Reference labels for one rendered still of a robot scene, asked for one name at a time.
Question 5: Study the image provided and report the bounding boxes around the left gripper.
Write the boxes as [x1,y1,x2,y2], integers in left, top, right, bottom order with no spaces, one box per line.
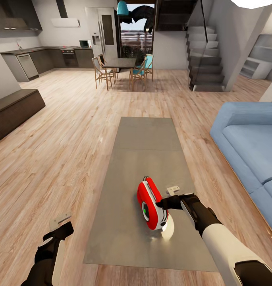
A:
[43,221,74,240]

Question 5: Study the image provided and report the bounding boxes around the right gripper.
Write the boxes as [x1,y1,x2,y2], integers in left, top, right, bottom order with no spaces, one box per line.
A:
[155,195,178,210]

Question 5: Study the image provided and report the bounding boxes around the radio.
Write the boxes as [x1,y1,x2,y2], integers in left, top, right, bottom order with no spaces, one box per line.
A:
[137,177,169,230]

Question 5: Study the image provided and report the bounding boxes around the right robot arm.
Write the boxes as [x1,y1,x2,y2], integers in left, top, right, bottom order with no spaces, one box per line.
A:
[155,186,272,286]

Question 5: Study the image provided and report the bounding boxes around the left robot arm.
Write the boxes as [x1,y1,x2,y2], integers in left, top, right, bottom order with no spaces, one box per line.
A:
[21,211,74,286]

